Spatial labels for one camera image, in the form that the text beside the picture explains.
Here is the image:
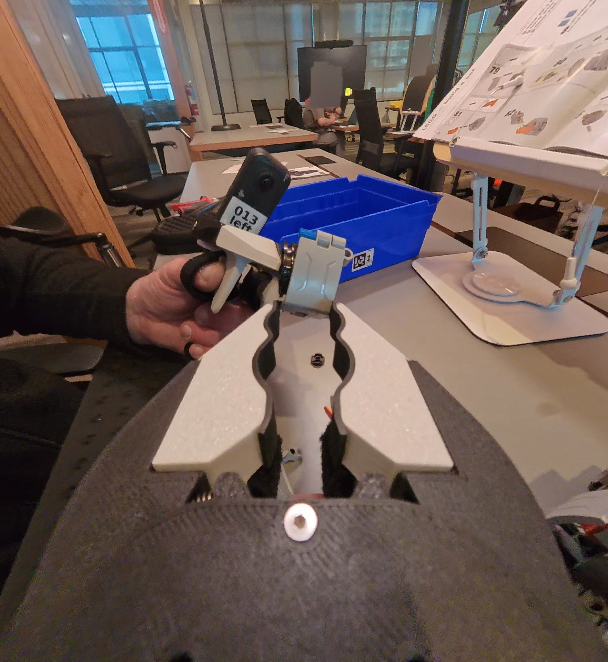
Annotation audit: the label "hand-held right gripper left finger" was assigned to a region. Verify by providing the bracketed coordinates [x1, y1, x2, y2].
[150, 303, 281, 475]

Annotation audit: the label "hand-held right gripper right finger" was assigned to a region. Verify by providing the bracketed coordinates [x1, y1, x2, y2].
[332, 302, 455, 474]

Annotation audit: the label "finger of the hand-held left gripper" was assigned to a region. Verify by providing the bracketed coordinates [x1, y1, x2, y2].
[215, 226, 280, 273]

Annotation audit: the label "grey curved brick panel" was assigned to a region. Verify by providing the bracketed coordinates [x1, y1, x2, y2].
[282, 230, 347, 317]

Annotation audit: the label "person's left forearm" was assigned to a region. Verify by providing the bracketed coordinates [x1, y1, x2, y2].
[0, 225, 150, 352]

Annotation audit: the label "person's left hand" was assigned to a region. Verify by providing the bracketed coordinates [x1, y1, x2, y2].
[125, 257, 258, 361]

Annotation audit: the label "wooden edged desk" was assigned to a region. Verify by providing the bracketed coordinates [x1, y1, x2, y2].
[189, 123, 319, 162]

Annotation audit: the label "black dimpled case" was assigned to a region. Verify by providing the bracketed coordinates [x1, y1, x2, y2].
[150, 213, 219, 255]

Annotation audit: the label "black dimpled mat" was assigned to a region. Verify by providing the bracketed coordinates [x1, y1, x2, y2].
[22, 357, 201, 549]

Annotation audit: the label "black floor lamp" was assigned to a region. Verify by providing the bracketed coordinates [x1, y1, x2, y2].
[200, 0, 242, 132]

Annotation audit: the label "blue plastic bin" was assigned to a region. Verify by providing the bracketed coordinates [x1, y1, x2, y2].
[270, 174, 444, 284]

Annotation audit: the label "tracked toy brick robot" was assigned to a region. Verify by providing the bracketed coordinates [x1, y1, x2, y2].
[544, 458, 608, 626]

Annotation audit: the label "black pillar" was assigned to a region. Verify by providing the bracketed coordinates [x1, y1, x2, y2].
[427, 0, 471, 189]

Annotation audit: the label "open instruction booklet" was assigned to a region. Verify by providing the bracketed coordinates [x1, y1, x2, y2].
[413, 0, 608, 167]

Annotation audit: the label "black wall screen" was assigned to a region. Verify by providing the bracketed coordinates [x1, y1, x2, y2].
[298, 44, 368, 103]

